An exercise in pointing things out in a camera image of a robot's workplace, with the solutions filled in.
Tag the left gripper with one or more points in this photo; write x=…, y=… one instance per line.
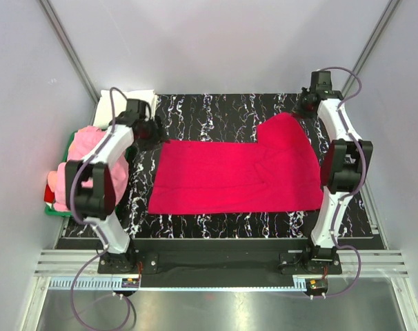
x=155, y=133

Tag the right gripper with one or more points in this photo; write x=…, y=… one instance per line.
x=301, y=107

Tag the magenta t shirt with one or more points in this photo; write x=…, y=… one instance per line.
x=278, y=173

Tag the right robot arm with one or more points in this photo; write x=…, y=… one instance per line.
x=345, y=165

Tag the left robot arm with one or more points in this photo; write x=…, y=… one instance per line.
x=90, y=194

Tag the folded white t shirt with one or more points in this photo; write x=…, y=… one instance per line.
x=103, y=114

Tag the light pink t shirt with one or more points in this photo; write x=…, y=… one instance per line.
x=116, y=172

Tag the red garment in basket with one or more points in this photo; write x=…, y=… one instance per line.
x=49, y=196

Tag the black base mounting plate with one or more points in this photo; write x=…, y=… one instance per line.
x=222, y=263

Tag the green plastic basket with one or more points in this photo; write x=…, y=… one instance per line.
x=57, y=210

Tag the aluminium frame rail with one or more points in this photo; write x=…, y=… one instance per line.
x=79, y=270

